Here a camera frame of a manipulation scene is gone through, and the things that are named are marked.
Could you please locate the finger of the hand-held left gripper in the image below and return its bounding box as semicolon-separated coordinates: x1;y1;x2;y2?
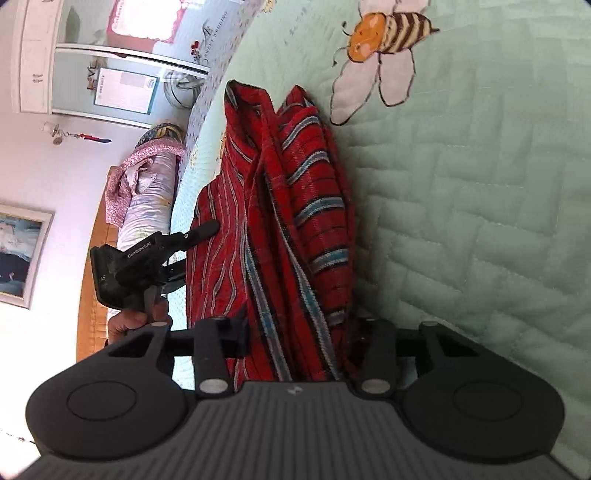
161;220;221;253
158;260;188;293

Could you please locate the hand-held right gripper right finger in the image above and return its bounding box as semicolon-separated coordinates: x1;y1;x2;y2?
347;318;482;398

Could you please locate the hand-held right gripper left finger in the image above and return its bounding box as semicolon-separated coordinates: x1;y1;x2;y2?
108;307;251;400

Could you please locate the red plaid shirt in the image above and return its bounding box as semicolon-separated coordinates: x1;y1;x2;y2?
185;79;359;384

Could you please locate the person's left hand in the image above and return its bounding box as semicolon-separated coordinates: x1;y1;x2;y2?
105;294;174;348

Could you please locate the wooden headboard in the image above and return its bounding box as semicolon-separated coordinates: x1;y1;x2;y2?
76;168;122;361

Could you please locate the long floral bolster pillow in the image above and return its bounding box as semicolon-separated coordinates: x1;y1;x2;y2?
117;152;179;252

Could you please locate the pink knitted cloth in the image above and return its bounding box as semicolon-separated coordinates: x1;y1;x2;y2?
105;141;185;227

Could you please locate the blue yellow patterned cushion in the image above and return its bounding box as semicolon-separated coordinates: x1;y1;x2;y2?
139;122;185;146

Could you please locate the mint bee print bedspread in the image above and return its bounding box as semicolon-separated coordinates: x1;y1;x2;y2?
173;0;591;462

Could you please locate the white sliding door wardrobe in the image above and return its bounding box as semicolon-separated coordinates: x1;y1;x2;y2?
16;0;259;117

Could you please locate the pink bordered poster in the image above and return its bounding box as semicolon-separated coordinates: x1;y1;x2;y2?
106;0;185;44

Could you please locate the framed wall picture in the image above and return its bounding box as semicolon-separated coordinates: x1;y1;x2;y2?
0;203;56;310

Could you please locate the red tassel wall ornament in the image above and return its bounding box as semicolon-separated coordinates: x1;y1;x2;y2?
44;121;112;147

